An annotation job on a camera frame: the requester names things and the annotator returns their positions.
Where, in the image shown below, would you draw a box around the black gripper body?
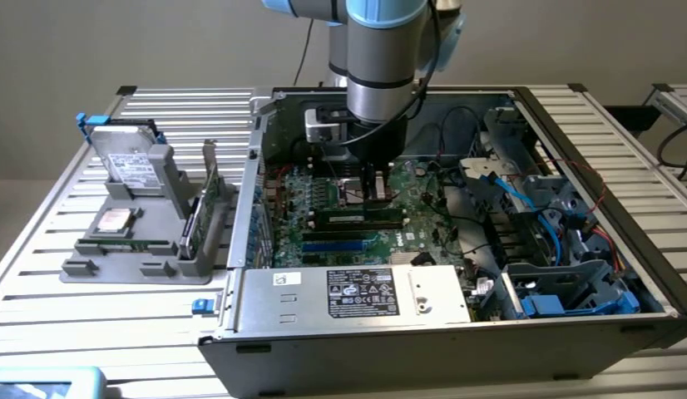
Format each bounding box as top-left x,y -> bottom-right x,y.
349,116 -> 409,166

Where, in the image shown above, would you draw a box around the green RAM stick black chips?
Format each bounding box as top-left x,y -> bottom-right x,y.
313,209 -> 405,226

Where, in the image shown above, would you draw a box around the empty black RAM slot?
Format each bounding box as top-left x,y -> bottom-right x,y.
313,222 -> 405,234

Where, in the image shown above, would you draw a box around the green RAM stick bare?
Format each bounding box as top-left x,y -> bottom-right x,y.
89,236 -> 170,247

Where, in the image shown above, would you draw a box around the CPU socket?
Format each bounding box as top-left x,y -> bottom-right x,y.
330,174 -> 392,209

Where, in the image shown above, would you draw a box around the black expansion slot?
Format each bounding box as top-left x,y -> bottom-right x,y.
301,231 -> 373,243

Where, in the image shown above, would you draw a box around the green motherboard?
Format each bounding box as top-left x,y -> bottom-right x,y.
262,157 -> 466,269

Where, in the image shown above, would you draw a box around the blue expansion slot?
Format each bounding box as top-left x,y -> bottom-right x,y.
301,239 -> 378,254

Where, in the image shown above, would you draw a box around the grey metal drive cage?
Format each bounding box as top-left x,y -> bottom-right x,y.
478,106 -> 545,214

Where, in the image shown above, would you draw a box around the green graphics card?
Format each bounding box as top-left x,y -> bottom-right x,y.
177,139 -> 223,259

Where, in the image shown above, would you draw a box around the silver power supply unit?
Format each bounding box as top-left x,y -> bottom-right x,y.
229,264 -> 472,334

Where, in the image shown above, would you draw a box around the grey metal disk bay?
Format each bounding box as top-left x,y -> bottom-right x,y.
500,258 -> 642,321

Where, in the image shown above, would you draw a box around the blue disk bay carrier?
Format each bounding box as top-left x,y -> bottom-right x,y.
516,289 -> 638,321

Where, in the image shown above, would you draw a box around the blue case latch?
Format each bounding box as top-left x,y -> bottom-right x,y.
189,296 -> 218,316

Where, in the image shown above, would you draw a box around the open black PC case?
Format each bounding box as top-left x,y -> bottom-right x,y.
195,85 -> 687,399

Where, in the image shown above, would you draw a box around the black box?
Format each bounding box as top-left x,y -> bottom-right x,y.
601,105 -> 661,134

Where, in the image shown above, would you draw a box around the silver hard disk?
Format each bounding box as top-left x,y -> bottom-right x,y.
90,126 -> 158,189

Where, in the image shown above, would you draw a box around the CPU with copper lid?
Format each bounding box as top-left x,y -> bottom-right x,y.
95,206 -> 139,234

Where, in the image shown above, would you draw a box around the grey parts rack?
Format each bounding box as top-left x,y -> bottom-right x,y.
58,143 -> 239,286

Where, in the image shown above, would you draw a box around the metal slat side table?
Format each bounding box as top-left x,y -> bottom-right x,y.
641,82 -> 687,180

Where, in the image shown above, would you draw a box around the teal plastic box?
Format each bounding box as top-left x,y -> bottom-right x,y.
0,365 -> 109,399

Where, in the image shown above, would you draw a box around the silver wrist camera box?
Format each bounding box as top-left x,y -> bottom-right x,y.
302,106 -> 355,161

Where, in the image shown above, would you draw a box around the black looped case wire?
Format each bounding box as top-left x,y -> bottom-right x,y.
437,106 -> 484,168

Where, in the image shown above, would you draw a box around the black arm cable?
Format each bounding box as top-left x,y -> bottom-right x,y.
335,0 -> 441,146

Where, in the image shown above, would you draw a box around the light blue data wire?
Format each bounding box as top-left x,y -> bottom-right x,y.
473,170 -> 532,205

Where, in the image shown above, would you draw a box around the thin black wall cable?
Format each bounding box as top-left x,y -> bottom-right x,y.
293,19 -> 317,87

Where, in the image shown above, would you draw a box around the dark blue data wire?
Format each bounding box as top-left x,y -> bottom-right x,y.
533,206 -> 577,268

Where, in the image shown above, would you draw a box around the thin red wire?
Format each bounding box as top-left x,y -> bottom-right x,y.
561,160 -> 610,218

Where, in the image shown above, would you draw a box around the red yellow power wires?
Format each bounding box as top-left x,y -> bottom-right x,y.
593,225 -> 628,280

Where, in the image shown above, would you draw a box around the thick black cable loop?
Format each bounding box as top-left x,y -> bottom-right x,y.
657,119 -> 687,172

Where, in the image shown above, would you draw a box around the blue disk carrier rail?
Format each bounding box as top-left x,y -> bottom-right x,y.
74,113 -> 109,145

